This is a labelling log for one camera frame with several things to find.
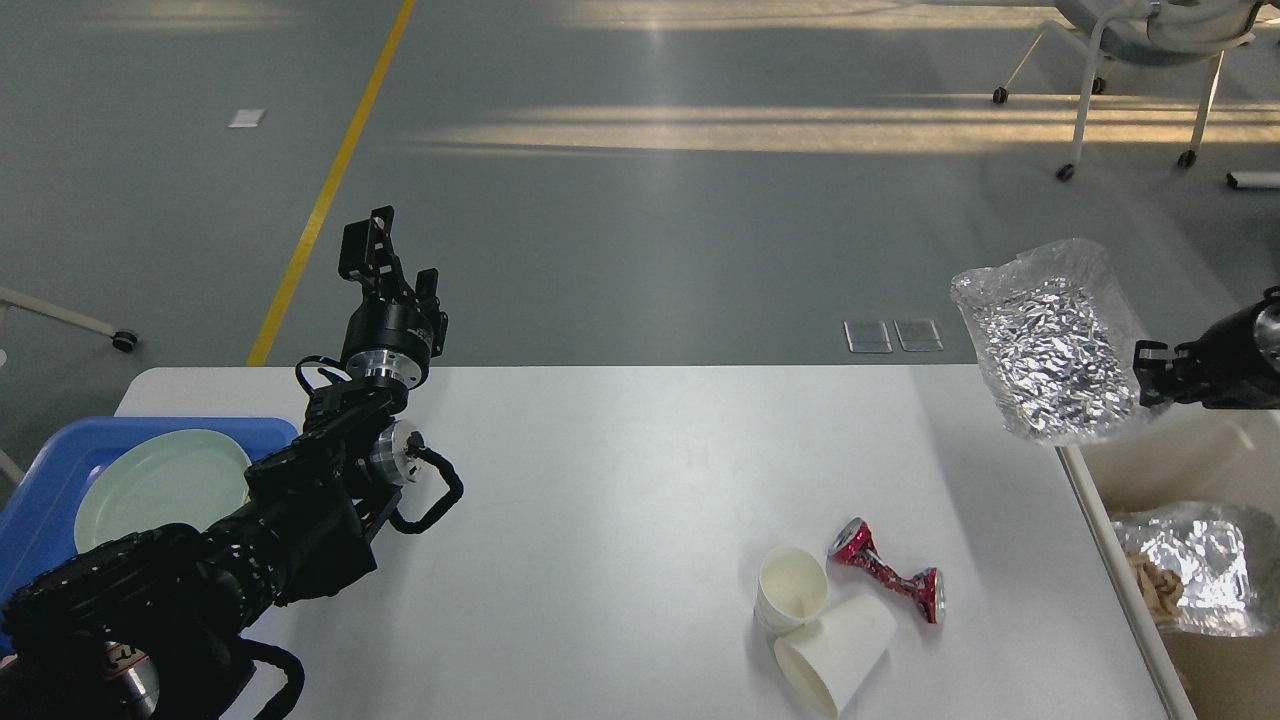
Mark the foil bag with brown paper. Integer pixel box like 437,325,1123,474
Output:
1111,501,1279,638

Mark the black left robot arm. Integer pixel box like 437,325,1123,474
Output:
3,205,465,719

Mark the clear floor plate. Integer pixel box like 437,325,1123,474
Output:
893,319,945,354
844,320,893,354

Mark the white bar on floor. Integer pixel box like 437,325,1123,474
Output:
1226,170,1280,191

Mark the red crushed wrapper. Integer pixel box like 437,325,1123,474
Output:
827,516,947,628

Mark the white caster leg left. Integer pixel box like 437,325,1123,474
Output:
1,287,140,354

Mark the lying white paper cup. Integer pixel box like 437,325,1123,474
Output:
773,594,897,719

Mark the white rolling chair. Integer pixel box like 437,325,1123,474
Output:
991,1,1265,183

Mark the white plastic bin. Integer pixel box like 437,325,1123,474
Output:
1059,405,1279,719

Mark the upright white paper cup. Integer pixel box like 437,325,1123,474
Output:
753,546,829,635

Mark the pale green plate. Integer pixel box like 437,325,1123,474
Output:
73,429,250,553

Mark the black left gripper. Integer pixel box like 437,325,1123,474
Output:
338,206,448,389

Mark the clear plastic wrap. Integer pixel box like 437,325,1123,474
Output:
950,238,1166,446

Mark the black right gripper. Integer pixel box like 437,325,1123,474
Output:
1133,299,1279,410

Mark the blue plastic tray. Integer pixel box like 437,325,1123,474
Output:
3,416,298,600

